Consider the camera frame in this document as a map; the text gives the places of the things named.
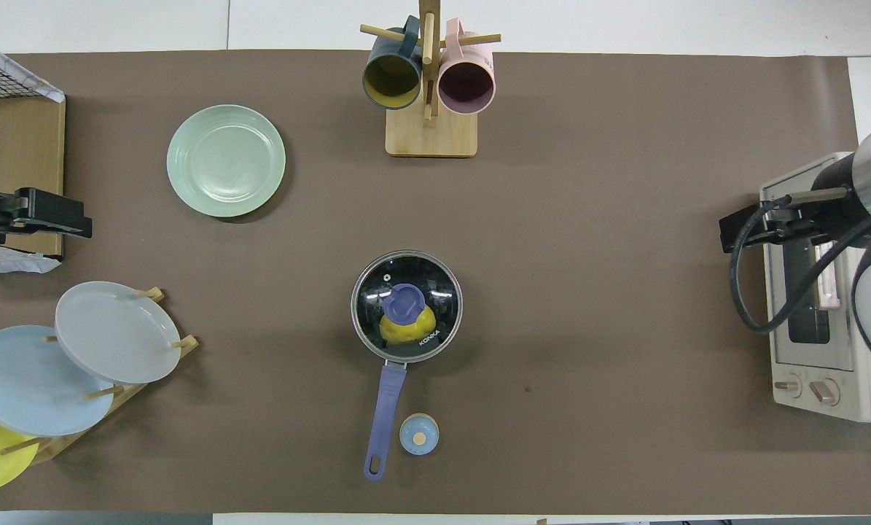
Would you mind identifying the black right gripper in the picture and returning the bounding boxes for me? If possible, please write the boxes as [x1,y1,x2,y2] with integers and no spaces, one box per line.
[719,152,870,254]

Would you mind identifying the glass lid with blue knob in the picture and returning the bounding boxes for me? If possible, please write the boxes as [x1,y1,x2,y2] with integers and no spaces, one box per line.
[351,250,464,363]

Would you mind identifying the grey plate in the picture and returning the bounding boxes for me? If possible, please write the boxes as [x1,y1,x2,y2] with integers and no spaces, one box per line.
[55,281,182,385]

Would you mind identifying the light blue plate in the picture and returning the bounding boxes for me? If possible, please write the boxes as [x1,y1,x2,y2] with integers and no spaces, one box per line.
[0,325,115,438]

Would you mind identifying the green plate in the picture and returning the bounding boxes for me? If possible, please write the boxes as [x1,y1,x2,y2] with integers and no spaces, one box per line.
[166,104,286,218]

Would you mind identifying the wooden plate rack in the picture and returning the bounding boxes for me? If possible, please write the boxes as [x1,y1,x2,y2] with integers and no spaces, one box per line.
[0,287,200,465]

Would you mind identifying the dark blue pot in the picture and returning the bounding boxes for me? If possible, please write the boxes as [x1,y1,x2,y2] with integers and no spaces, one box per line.
[351,250,464,482]

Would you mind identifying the white patterned cloth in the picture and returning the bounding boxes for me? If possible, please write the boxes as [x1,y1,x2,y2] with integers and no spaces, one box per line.
[0,241,63,275]
[0,35,66,103]

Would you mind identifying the wooden shelf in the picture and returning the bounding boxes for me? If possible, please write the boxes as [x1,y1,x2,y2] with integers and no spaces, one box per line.
[0,55,66,257]

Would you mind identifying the beige toaster oven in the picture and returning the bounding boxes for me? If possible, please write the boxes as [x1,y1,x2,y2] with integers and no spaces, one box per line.
[759,152,871,424]

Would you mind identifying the brown table mat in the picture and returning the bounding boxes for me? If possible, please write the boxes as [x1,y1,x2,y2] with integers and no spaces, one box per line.
[0,50,871,515]

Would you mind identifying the pink mug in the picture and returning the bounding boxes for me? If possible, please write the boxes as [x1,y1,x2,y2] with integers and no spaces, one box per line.
[437,18,496,115]

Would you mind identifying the dark blue mug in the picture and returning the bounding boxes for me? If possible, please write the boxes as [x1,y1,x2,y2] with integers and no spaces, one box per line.
[362,16,423,111]

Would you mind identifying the wooden mug rack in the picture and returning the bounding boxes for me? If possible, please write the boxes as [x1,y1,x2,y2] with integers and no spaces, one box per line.
[360,0,501,158]

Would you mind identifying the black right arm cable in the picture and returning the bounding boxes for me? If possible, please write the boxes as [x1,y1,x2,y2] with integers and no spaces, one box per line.
[730,195,871,336]

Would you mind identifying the black wire basket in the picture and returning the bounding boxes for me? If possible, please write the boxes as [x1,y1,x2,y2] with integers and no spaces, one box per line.
[0,62,44,100]

